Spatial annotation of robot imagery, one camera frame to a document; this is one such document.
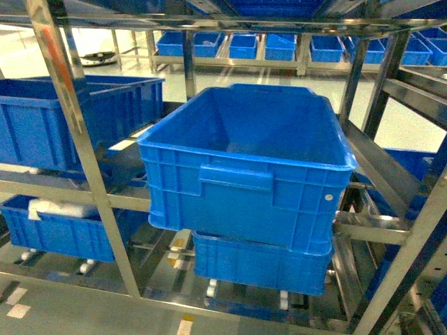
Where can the stainless steel rack frame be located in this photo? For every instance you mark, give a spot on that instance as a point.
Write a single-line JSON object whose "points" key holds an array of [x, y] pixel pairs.
{"points": [[386, 270]]}

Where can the blue crate lower left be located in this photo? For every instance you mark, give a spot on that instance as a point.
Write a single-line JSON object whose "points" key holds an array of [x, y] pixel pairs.
{"points": [[67, 235]]}

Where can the blue crate under centre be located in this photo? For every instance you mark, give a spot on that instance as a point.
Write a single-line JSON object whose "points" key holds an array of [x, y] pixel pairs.
{"points": [[262, 265]]}

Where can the large blue crate centre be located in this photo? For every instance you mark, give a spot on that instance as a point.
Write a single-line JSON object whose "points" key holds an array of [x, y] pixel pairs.
{"points": [[260, 164]]}

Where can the blue crate upper left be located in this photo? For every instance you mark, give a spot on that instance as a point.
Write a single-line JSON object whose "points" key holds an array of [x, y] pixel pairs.
{"points": [[34, 131]]}

